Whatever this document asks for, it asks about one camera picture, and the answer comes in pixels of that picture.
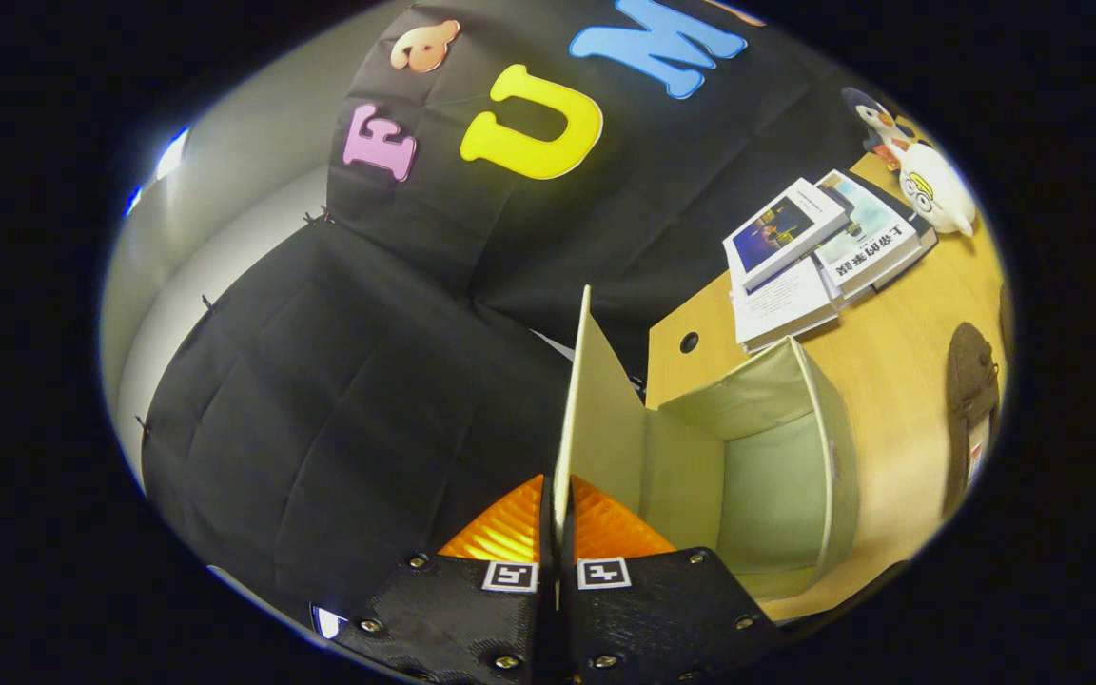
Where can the pale green fabric storage box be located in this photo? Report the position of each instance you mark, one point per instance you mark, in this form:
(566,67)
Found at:
(767,476)

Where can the white plush toy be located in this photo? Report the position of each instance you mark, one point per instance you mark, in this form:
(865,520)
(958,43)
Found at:
(933,190)

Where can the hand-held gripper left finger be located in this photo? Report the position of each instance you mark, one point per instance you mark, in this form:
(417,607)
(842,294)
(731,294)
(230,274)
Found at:
(538,618)

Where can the penguin plush toy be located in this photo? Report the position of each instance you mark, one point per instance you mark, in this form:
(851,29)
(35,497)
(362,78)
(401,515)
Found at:
(876,119)

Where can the white cover book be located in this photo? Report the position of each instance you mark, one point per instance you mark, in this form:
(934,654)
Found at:
(781,304)

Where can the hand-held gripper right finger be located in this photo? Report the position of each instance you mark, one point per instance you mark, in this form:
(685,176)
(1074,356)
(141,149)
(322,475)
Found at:
(575,618)

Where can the black book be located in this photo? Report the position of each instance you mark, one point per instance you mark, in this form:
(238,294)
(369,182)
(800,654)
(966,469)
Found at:
(924,238)

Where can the dark blue cover book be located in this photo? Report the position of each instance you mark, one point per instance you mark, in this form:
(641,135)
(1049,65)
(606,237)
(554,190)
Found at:
(781,228)

